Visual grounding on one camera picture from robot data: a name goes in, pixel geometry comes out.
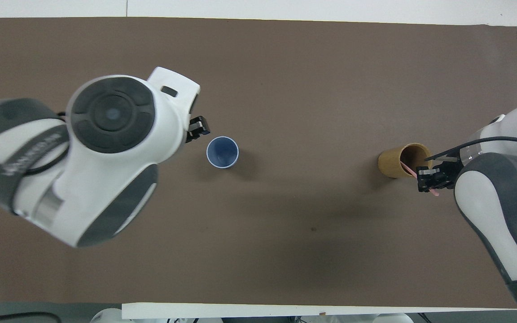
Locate black cable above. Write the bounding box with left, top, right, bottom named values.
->
left=424, top=136, right=517, bottom=162
left=0, top=112, right=70, bottom=177

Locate blue cup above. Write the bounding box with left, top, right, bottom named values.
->
left=206, top=136, right=240, bottom=170

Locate brown cylinder holder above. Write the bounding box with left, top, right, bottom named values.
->
left=377, top=143, right=434, bottom=179

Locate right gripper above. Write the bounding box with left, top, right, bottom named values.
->
left=416, top=158, right=464, bottom=193

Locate pink chopstick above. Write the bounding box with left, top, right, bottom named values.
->
left=400, top=161, right=440, bottom=197

